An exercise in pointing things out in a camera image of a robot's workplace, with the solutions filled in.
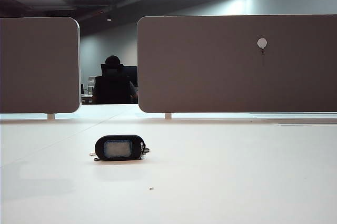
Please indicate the white round adhesive hook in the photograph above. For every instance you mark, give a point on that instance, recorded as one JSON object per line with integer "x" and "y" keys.
{"x": 262, "y": 42}

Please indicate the black computer monitor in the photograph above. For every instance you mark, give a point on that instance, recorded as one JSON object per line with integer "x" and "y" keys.
{"x": 131, "y": 75}

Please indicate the grey desk divider panel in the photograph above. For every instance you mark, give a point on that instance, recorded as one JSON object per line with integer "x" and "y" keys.
{"x": 39, "y": 66}
{"x": 210, "y": 71}

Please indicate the black office chair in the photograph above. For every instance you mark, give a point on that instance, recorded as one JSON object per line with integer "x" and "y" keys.
{"x": 113, "y": 90}

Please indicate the white background bottle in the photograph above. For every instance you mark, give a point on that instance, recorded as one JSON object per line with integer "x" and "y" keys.
{"x": 91, "y": 86}

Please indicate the seated person with dark hair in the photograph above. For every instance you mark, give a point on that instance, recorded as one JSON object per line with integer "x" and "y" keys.
{"x": 112, "y": 59}

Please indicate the key bunch with black fob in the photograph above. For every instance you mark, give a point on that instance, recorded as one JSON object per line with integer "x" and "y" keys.
{"x": 116, "y": 149}

